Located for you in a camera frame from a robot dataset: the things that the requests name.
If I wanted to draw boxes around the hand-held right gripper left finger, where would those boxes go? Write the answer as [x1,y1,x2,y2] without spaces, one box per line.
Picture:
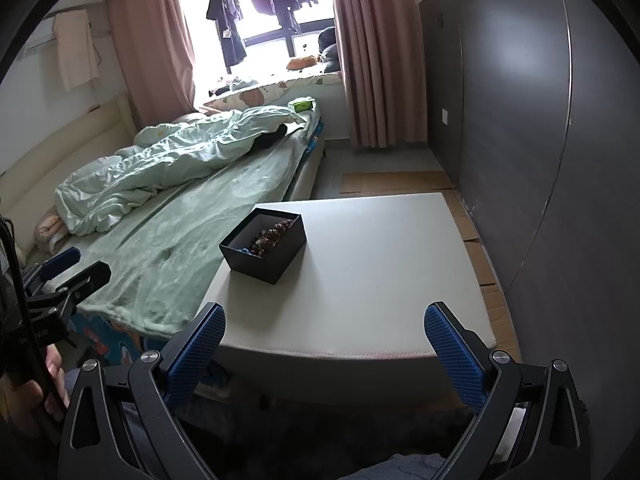
[57,301,227,480]

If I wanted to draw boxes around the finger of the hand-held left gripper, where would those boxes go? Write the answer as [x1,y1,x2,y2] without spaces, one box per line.
[52,261,112,307]
[36,247,82,282]

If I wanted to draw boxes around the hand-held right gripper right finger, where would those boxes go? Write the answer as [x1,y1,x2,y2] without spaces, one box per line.
[424,301,588,480]

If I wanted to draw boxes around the black jewelry box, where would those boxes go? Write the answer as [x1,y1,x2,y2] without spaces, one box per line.
[219,208,307,286]

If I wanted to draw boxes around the dark beaded bracelet pile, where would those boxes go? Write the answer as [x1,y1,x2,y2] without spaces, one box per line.
[249,231,282,258]

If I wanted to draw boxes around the person's left hand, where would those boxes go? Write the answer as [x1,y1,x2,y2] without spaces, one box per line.
[0,346,71,443]

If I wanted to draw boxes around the pink pillow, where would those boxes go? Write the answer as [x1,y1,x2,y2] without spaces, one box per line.
[34,212,68,253]

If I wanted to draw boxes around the bed with green sheet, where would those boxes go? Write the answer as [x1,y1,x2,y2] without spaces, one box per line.
[0,95,326,376]

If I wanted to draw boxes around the beige bed headboard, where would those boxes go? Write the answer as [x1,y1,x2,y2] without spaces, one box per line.
[0,95,143,261]

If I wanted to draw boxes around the white low table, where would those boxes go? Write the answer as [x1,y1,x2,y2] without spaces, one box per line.
[197,192,498,406]

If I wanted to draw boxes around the person's grey trousers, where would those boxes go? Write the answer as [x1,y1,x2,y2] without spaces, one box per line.
[345,452,451,480]

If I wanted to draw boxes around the pale green duvet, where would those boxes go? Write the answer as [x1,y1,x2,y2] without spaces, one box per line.
[55,105,307,236]

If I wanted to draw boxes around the beige hanging towel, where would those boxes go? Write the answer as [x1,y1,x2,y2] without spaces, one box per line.
[52,10,101,93]

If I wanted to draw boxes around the black garment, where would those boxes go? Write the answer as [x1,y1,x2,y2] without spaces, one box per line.
[252,124,289,152]

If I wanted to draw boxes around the pink curtain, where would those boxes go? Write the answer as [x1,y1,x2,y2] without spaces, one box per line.
[327,0,426,150]
[106,0,198,128]

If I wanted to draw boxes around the dark grey wardrobe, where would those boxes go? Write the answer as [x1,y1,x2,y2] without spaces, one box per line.
[417,0,640,480]

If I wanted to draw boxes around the printed windowsill cushion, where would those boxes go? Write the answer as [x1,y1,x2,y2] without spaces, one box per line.
[202,71,346,113]

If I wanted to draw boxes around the dark cushions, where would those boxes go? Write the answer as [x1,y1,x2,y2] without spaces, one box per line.
[317,26,343,75]

